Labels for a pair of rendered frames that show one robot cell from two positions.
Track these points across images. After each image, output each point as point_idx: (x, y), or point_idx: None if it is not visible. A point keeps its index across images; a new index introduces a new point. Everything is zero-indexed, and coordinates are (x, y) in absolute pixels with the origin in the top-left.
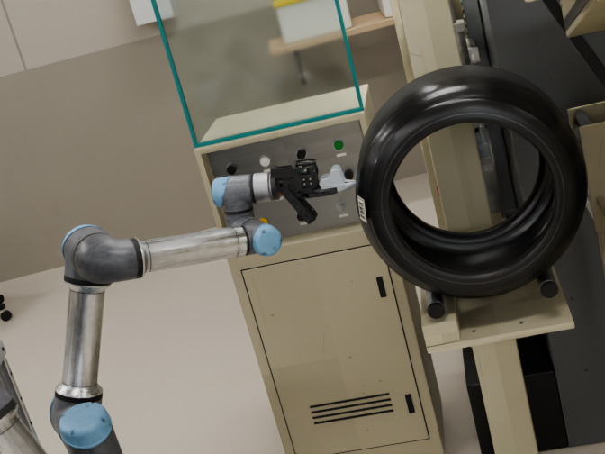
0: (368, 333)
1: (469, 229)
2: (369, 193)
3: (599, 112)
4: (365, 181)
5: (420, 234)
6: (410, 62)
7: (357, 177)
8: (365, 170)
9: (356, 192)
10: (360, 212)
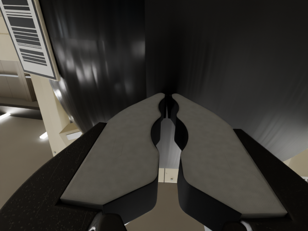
0: None
1: None
2: (49, 80)
3: None
4: (67, 109)
5: None
6: (290, 166)
7: (92, 123)
8: (81, 129)
9: (78, 88)
10: (29, 19)
